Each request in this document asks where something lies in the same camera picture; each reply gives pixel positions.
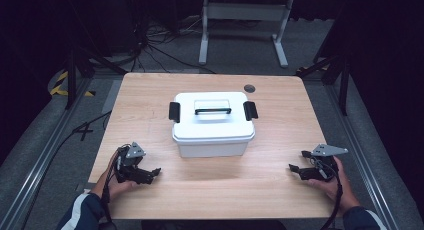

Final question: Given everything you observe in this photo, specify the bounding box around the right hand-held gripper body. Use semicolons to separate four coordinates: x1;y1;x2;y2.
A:
311;143;350;182

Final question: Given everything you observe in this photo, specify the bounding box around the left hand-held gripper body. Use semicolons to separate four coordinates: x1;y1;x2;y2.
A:
114;142;147;184

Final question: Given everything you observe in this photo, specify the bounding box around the white plastic storage box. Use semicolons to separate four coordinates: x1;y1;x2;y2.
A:
173;133;255;159

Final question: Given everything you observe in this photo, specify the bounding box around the white storage box lid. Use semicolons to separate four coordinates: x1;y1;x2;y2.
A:
171;91;257;145

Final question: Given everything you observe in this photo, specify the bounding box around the person's right hand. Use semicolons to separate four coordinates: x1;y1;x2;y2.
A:
307;156;361;215

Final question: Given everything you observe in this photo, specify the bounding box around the person's left hand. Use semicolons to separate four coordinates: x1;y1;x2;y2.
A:
91;150;138;202

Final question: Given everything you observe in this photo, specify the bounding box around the black tripod stand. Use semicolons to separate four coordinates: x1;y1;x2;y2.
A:
64;44;128;111
295;53;352;117

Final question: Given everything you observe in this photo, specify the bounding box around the yellow black hazard tape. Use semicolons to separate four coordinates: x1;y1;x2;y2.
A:
49;71;97;98

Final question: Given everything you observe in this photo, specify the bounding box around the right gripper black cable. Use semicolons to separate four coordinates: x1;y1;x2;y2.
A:
309;155;345;230

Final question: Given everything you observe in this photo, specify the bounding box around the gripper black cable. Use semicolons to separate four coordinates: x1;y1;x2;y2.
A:
100;143;132;224
309;155;345;230

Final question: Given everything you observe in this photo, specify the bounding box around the aluminium floor rail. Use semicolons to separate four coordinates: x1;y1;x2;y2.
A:
0;75;93;230
324;83;403;230

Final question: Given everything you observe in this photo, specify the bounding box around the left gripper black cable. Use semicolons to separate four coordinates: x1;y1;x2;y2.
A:
100;143;132;224

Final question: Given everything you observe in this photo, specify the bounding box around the long black floor cable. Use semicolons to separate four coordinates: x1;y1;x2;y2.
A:
19;110;113;230

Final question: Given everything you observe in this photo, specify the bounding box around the bundle of black floor cables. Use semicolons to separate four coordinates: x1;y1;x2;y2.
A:
128;14;218;75

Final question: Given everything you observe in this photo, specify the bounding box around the white metal table frame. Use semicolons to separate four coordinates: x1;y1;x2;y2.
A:
198;0;294;69

